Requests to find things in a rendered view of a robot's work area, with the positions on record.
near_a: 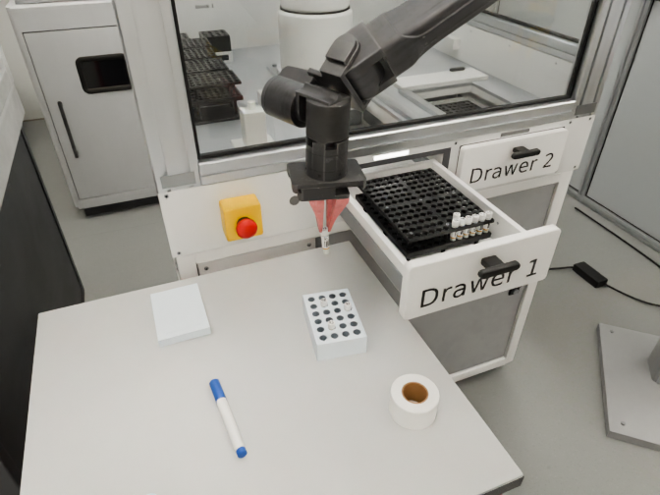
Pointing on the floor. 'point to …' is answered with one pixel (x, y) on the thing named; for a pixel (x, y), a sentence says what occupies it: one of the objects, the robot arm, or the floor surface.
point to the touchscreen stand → (631, 385)
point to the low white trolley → (247, 397)
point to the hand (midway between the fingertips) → (324, 225)
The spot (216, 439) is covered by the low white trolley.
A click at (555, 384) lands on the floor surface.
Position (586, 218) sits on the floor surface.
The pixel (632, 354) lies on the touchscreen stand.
